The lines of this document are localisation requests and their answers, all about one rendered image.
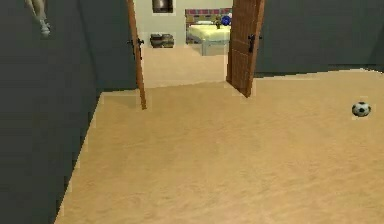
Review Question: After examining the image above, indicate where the black door handle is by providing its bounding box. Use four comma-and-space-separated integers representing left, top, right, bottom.
247, 33, 263, 54
126, 38, 145, 61

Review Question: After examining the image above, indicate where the pale grey hanging object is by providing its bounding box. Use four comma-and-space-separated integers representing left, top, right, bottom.
24, 0, 52, 37

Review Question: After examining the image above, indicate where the black and white football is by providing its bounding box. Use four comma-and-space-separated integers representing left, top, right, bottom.
351, 101, 372, 118

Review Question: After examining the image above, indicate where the dark striped low chest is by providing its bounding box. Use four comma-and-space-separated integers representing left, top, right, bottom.
149, 33, 175, 49

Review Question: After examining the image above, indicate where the dark framed wall picture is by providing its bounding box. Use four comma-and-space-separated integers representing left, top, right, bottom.
151, 0, 174, 14

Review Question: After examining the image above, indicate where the brown wooden room door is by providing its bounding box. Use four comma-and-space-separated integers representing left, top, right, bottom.
125, 0, 148, 111
225, 0, 267, 99

